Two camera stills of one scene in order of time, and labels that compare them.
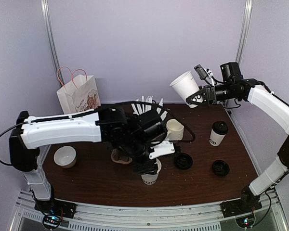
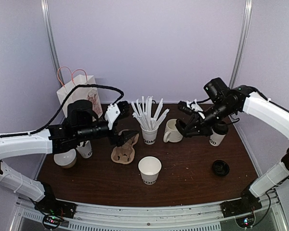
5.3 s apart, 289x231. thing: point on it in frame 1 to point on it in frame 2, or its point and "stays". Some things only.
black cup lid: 220,168 stays
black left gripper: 146,169 to 122,139
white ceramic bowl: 65,156 stays
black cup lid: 183,160 to 181,126
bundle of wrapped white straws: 140,107 stays
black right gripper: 207,93 to 200,126
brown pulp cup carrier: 119,156 stays
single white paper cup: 215,138 stays
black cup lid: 220,127 stays
